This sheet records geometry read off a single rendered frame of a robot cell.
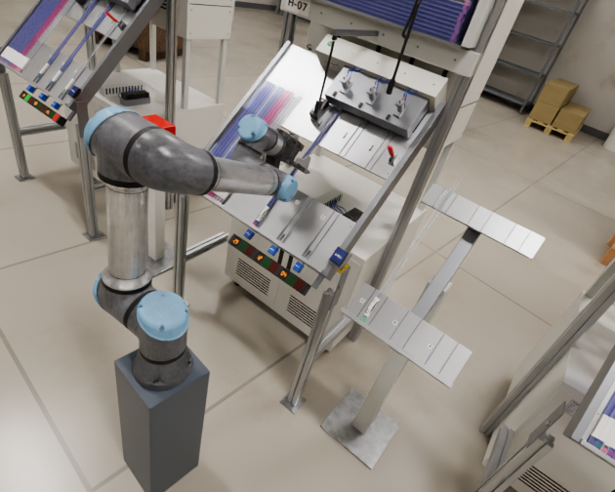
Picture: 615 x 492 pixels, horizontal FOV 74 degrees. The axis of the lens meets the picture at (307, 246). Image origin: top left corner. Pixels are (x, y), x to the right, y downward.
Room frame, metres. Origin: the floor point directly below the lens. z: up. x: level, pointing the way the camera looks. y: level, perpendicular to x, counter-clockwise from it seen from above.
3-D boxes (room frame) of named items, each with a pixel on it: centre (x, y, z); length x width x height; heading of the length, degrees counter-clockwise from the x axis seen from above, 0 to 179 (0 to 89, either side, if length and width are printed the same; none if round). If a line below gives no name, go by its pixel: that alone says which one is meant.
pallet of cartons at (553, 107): (7.31, -3.44, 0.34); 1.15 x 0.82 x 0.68; 146
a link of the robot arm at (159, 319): (0.65, 0.30, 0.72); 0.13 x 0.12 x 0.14; 65
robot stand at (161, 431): (0.65, 0.29, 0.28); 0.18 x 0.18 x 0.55; 56
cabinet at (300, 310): (1.73, -0.07, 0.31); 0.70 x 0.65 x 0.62; 62
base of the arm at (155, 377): (0.65, 0.29, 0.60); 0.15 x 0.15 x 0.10
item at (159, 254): (1.65, 0.78, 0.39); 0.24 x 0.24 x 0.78; 62
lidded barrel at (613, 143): (7.01, -4.43, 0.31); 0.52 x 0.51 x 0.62; 146
